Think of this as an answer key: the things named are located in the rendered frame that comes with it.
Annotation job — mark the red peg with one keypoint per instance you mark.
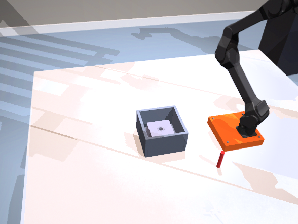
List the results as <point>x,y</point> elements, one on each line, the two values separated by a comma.
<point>220,159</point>

